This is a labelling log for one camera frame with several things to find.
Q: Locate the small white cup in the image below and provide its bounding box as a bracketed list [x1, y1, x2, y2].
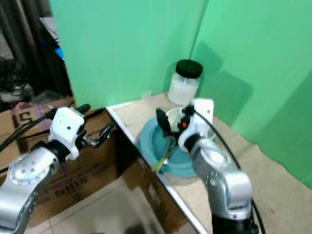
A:
[165, 106, 191, 128]

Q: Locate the white jar with black lid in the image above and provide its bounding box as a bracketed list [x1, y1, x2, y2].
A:
[168, 59, 204, 107]

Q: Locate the teal round plate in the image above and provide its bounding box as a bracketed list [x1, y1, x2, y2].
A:
[139, 117, 198, 178]

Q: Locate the large cardboard box black lettering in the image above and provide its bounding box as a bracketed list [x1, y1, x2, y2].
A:
[24, 110, 128, 228]

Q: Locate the cardboard box printed 51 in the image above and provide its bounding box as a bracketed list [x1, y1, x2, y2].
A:
[0, 100, 78, 148]

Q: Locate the wide green backdrop board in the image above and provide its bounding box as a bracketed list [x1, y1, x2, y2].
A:
[50, 0, 208, 109]

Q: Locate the plain brown cardboard box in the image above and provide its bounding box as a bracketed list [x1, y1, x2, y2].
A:
[129, 163, 196, 234]

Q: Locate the grey desk with clutter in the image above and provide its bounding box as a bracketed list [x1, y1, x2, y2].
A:
[39, 17, 67, 62]

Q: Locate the angled green backdrop board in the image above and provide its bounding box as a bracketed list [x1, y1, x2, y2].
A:
[190, 0, 312, 189]

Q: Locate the dark grey curtain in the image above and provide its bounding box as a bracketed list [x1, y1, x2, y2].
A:
[0, 0, 74, 96]

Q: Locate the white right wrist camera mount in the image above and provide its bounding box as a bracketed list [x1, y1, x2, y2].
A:
[177, 98, 215, 152]

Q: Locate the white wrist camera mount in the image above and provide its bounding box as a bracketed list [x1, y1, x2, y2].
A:
[177, 98, 215, 152]
[51, 106, 86, 153]

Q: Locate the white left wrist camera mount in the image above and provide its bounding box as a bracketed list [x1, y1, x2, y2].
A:
[51, 106, 86, 153]

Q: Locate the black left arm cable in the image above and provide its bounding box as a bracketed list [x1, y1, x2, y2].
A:
[0, 108, 60, 152]

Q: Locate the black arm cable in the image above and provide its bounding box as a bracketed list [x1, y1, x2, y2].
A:
[193, 108, 267, 234]
[0, 108, 60, 152]

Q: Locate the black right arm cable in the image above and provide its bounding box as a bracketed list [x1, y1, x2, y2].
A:
[193, 108, 267, 234]

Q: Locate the green handled spoon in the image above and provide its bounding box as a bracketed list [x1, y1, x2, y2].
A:
[152, 140, 172, 173]

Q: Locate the tangle of black cables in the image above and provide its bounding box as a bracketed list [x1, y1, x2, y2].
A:
[0, 58, 31, 106]

